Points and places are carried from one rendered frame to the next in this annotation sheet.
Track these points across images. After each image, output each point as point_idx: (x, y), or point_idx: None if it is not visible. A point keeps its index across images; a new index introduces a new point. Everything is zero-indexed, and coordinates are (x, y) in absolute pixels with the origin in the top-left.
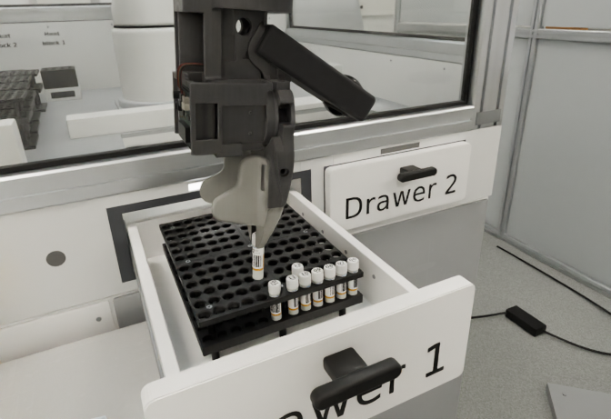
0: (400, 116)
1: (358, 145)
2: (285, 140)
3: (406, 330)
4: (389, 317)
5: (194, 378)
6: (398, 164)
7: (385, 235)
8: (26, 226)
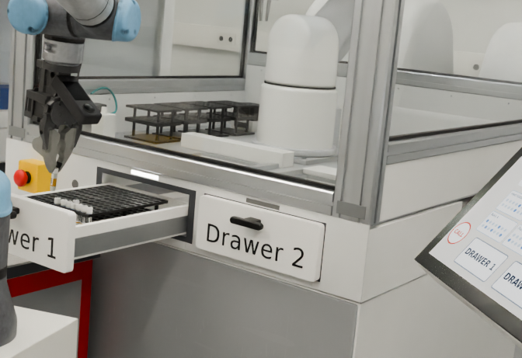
0: (264, 176)
1: (228, 186)
2: (43, 119)
3: (39, 217)
4: (33, 204)
5: None
6: (249, 214)
7: (245, 280)
8: (70, 161)
